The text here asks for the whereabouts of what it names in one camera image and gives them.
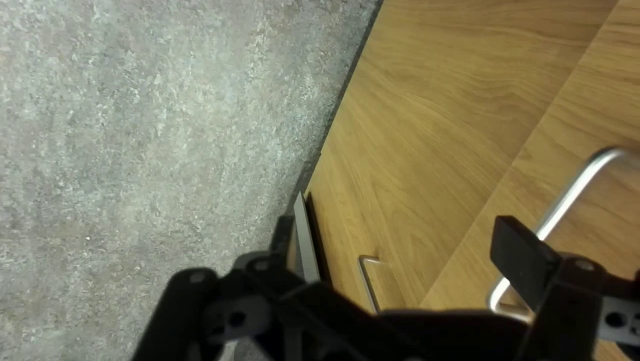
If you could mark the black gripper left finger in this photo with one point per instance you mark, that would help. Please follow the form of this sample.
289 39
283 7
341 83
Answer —
266 313

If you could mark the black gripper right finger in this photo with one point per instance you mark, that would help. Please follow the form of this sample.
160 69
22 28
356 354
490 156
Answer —
573 307

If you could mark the wooden drawer cabinet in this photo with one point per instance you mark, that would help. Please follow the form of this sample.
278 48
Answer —
432 133

